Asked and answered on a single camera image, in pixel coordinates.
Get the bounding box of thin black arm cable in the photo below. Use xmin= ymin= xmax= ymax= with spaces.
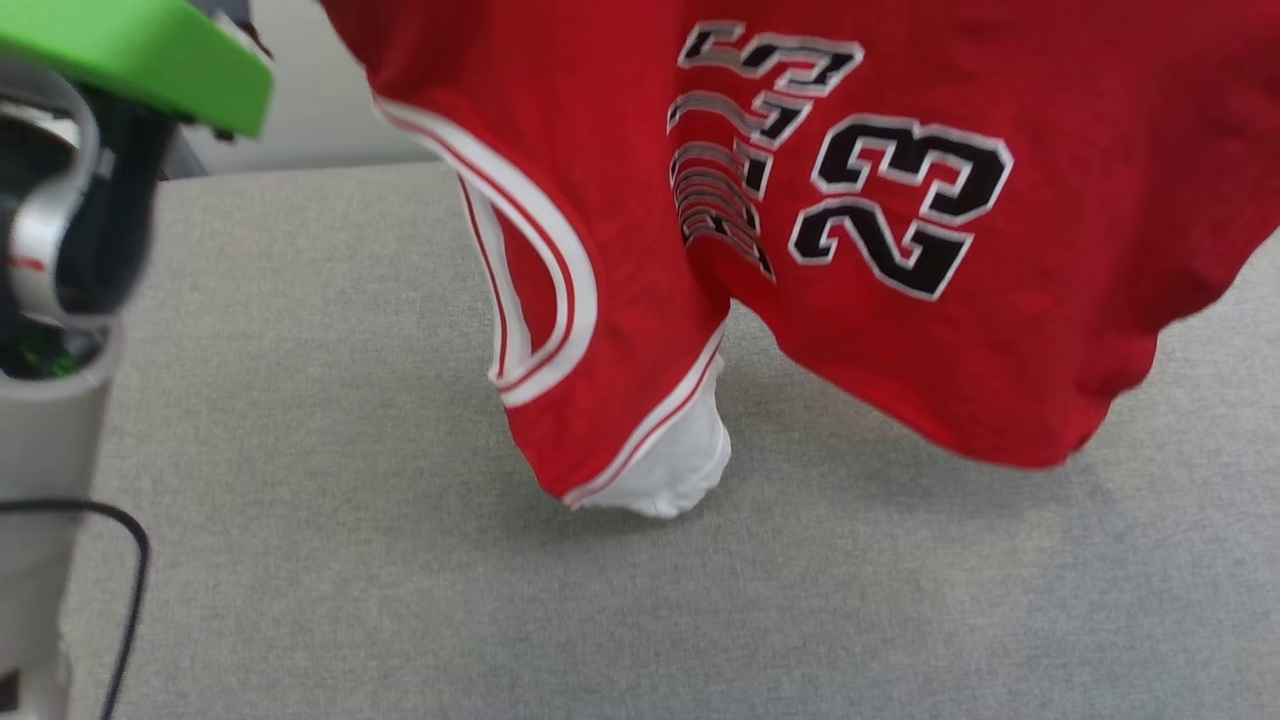
xmin=0 ymin=497 xmax=152 ymax=720

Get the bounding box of grey fabric sofa cushion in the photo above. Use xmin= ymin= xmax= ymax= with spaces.
xmin=60 ymin=160 xmax=1280 ymax=720

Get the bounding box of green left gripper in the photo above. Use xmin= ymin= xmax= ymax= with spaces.
xmin=0 ymin=0 xmax=276 ymax=141

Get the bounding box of red and white basketball jersey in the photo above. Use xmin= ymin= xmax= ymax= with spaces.
xmin=318 ymin=0 xmax=1280 ymax=521

